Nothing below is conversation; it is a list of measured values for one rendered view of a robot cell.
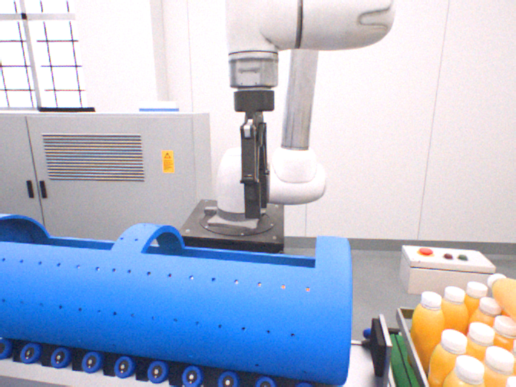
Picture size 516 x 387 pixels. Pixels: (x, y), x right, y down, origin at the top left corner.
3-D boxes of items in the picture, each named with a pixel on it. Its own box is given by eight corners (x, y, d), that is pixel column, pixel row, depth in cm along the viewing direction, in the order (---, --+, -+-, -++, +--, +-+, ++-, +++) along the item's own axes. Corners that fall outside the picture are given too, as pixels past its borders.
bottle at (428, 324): (430, 380, 75) (440, 315, 71) (401, 363, 80) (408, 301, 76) (443, 366, 79) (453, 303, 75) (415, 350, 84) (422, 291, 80)
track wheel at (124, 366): (120, 352, 73) (115, 353, 71) (140, 355, 72) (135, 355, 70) (114, 376, 71) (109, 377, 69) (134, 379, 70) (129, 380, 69)
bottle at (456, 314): (439, 345, 86) (448, 286, 82) (467, 362, 81) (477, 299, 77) (423, 354, 83) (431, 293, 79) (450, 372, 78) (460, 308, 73)
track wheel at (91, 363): (89, 348, 74) (84, 348, 73) (107, 351, 74) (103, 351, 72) (83, 372, 73) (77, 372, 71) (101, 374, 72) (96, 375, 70)
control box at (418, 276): (398, 276, 101) (401, 243, 98) (472, 282, 97) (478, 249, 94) (406, 293, 91) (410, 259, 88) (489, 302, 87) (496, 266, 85)
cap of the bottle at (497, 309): (506, 313, 72) (507, 305, 72) (491, 315, 71) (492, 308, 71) (489, 302, 76) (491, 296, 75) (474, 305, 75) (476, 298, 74)
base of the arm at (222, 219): (213, 206, 139) (213, 194, 138) (265, 213, 135) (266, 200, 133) (196, 224, 122) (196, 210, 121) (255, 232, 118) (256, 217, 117)
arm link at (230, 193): (218, 197, 134) (219, 143, 127) (263, 199, 135) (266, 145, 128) (213, 213, 119) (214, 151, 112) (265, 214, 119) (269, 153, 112)
